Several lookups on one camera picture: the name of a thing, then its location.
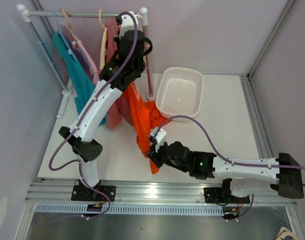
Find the orange t shirt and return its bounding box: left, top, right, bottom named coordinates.
left=124, top=82, right=166, bottom=159

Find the dusty rose t shirt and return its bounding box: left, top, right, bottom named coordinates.
left=99, top=17, right=133, bottom=130

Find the teal t shirt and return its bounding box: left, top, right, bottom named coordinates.
left=52, top=31, right=95, bottom=114

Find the light pink t shirt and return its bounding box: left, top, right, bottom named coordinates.
left=60, top=23, right=99, bottom=86

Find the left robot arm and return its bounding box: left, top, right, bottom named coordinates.
left=59, top=11, right=153, bottom=201

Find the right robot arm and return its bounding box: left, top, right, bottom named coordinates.
left=146, top=141, right=304, bottom=203

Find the beige wooden hanger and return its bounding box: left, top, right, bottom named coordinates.
left=98, top=8, right=108, bottom=71

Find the beige slim hanger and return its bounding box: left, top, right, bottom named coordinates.
left=59, top=7, right=79, bottom=42

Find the white perforated plastic basket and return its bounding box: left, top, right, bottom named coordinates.
left=155, top=66, right=204, bottom=118

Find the metal clothes rack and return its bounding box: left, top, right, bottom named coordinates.
left=16, top=0, right=156, bottom=119

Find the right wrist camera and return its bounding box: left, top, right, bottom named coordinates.
left=149, top=127, right=167, bottom=153

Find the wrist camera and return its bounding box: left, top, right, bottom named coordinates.
left=115, top=11, right=139, bottom=39
left=149, top=127, right=167, bottom=153

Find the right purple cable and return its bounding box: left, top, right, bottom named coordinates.
left=152, top=115, right=305, bottom=186

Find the purple cable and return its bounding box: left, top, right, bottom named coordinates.
left=48, top=13, right=139, bottom=220
left=152, top=115, right=305, bottom=186

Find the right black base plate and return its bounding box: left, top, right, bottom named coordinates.
left=203, top=178, right=250, bottom=207

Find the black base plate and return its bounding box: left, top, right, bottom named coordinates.
left=71, top=180, right=117, bottom=202
left=203, top=178, right=250, bottom=207

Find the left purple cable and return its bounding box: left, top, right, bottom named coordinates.
left=48, top=13, right=139, bottom=220

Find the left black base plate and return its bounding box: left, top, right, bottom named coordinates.
left=71, top=180, right=117, bottom=202

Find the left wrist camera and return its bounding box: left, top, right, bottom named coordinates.
left=115, top=11, right=139, bottom=39

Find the aluminium mounting rail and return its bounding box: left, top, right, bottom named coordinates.
left=24, top=178, right=298, bottom=207

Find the white slotted cable duct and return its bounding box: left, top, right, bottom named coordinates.
left=34, top=203, right=228, bottom=217

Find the blue wire hanger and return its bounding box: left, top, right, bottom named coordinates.
left=51, top=10, right=61, bottom=32

